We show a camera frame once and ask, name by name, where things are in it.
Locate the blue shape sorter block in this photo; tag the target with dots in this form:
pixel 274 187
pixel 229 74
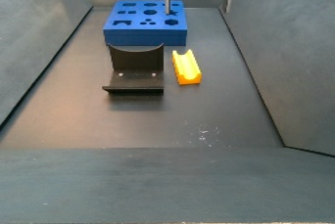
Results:
pixel 139 23

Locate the yellow arch object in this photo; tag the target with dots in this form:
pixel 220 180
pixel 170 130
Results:
pixel 187 68

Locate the black curved fixture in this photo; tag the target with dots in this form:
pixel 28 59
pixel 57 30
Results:
pixel 137 71

